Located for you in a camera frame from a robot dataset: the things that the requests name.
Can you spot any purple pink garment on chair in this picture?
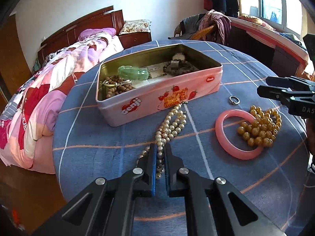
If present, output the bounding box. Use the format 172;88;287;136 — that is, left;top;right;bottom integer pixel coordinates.
197;10;231;45

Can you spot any window with metal frame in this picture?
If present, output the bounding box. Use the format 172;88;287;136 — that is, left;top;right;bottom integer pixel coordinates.
239;0;314;39

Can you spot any thin silver bangle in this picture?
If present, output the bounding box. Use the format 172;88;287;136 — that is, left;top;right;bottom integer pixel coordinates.
101;79;132;88

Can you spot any pink patchwork quilt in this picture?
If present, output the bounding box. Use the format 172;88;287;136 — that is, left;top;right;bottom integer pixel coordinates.
1;30;123;174

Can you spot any wristwatch with white face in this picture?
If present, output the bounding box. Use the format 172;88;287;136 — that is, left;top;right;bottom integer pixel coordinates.
170;53;185;70

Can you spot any green jade bangle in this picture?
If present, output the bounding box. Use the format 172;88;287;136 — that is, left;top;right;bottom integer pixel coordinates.
118;65;149;81

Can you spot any dark grey bead bracelet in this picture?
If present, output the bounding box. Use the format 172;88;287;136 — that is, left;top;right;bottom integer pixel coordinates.
162;59;200;77

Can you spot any pink white desk cover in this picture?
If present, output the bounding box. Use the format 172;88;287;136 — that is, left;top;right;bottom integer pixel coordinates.
230;17;310;68

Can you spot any blue plaid tablecloth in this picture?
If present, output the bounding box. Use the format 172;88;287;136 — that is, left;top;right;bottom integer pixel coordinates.
53;41;314;235

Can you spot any printed paper in tin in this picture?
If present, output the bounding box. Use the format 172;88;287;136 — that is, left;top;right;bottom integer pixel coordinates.
132;62;172;88

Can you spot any wicker chair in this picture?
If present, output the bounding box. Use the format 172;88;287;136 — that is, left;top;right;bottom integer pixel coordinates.
169;23;217;41

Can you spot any brown wooden wardrobe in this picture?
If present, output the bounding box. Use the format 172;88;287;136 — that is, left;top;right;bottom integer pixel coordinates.
1;15;32;110

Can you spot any pink jade bangle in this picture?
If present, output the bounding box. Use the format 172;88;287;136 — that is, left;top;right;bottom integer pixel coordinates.
215;109;263;160

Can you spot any purple pillow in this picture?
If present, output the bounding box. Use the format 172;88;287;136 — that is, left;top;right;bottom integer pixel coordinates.
77;28;116;41

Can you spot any white pearl necklace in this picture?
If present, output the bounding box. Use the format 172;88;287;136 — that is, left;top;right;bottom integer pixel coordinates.
136;103;188;180

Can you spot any pink metal tin box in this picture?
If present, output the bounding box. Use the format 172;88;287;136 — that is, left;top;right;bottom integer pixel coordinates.
95;44;223;127

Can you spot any dark wooden bed frame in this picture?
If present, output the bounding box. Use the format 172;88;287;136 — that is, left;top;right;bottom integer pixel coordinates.
37;5;124;63

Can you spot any floral cushion on nightstand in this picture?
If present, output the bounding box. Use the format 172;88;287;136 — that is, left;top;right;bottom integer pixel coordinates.
119;19;151;35

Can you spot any gold pearl bead necklace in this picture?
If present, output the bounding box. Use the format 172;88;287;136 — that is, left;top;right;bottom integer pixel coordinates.
236;104;283;148

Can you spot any dark wooden nightstand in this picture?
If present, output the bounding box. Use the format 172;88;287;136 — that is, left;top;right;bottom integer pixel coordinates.
119;32;152;49

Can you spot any brown wooden bead bracelet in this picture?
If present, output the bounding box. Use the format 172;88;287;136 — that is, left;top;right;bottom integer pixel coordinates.
99;75;136;99

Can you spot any dark wooden desk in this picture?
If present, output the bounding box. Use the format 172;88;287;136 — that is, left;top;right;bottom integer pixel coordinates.
227;26;313;80

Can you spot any grey garment on chair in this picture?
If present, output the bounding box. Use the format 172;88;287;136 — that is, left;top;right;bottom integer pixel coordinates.
168;13;206;40

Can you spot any floral pillow on desk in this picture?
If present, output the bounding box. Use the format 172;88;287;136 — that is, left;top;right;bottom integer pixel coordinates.
238;14;276;31

